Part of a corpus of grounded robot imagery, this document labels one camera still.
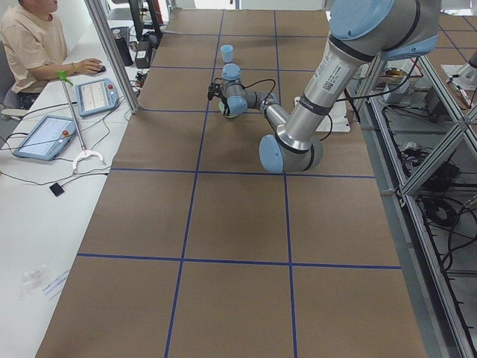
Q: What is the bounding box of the small black square pad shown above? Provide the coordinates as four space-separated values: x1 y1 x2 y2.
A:
49 183 65 197

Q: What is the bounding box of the person in beige shirt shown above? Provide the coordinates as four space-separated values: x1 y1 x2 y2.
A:
1 0 103 110

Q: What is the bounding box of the aluminium frame post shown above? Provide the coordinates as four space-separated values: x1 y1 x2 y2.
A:
84 0 139 114

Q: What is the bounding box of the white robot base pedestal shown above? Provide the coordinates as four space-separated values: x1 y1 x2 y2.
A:
316 101 350 133

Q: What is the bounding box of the black water bottle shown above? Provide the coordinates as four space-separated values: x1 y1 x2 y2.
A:
112 28 133 66

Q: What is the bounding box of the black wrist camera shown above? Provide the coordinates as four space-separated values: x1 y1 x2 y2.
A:
207 78 224 101

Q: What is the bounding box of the lower teach pendant tablet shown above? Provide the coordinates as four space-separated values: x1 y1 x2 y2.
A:
13 115 76 161

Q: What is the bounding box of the green bowl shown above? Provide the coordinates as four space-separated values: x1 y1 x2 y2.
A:
218 102 246 119

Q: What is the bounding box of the light blue plastic cup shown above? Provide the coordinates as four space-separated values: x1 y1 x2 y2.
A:
220 44 234 63

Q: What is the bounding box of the teach pendant tablet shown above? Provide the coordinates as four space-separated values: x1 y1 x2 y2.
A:
75 78 119 117
13 115 76 161

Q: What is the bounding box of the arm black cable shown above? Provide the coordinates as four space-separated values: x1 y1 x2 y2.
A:
238 77 407 142

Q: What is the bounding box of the black box with label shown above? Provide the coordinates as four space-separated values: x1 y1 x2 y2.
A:
135 41 152 69

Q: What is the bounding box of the clear plastic bag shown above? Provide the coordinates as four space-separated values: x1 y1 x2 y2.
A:
19 263 51 299

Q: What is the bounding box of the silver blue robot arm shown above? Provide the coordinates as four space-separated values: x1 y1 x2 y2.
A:
208 1 440 173

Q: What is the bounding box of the upper teach pendant tablet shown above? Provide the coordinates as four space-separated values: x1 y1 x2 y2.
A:
75 78 119 117

